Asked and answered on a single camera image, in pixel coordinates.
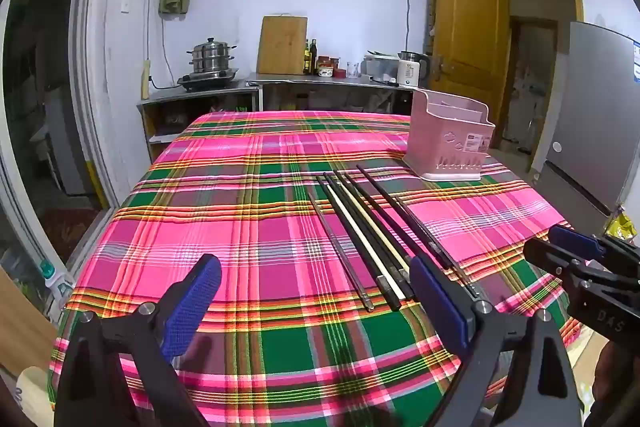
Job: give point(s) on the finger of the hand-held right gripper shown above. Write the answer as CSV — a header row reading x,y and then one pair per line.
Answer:
x,y
575,241
550,257

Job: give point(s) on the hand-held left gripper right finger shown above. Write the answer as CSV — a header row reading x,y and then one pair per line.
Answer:
x,y
440,302

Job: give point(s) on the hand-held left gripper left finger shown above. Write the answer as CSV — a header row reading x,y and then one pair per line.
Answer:
x,y
192,307

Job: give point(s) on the black chopstick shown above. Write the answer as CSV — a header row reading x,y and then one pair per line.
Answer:
x,y
357,242
383,217
425,232
374,233
406,217

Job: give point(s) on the cream chopstick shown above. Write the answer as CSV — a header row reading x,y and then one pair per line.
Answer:
x,y
366,248

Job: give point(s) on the grey metal chopstick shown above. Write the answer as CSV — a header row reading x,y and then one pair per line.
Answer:
x,y
340,252

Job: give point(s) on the pink plastic utensil basket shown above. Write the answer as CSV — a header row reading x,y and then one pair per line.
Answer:
x,y
445,142

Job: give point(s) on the person's right hand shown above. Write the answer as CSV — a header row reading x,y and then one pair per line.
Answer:
x,y
612,382

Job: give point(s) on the yellow plastic bag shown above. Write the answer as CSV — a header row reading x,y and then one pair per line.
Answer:
x,y
625,227

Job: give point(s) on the pink green plaid tablecloth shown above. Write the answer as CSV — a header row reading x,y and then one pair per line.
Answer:
x,y
240,217

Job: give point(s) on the grey refrigerator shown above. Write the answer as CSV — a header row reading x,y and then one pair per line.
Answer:
x,y
590,117

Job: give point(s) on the low metal counter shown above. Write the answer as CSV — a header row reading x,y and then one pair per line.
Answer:
x,y
200,96

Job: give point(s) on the yellow wooden door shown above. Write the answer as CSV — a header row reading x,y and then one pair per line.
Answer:
x,y
467,47

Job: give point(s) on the black induction cooker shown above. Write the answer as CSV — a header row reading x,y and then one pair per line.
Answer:
x,y
207,81

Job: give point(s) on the white electric kettle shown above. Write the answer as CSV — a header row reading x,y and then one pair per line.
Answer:
x,y
410,72

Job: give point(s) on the yellowed power strip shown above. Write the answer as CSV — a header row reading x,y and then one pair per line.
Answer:
x,y
145,79

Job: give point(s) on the clear plastic storage container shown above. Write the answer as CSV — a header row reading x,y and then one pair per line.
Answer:
x,y
377,67

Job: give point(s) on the clear drinking glass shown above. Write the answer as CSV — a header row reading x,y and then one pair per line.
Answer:
x,y
352,69

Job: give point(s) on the low red lid jar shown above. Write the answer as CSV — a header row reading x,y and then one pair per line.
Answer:
x,y
341,72

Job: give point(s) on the stainless steel steamer pot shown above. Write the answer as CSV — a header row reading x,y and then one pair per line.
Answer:
x,y
211,57

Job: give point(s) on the tall metal counter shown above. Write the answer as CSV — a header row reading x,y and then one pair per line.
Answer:
x,y
310,82

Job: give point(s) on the slim dark oil bottle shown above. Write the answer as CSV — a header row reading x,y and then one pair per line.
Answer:
x,y
307,59

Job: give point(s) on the wooden cutting board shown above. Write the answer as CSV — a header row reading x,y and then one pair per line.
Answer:
x,y
281,46

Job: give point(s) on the white wall switch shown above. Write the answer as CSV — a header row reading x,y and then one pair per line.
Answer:
x,y
126,5

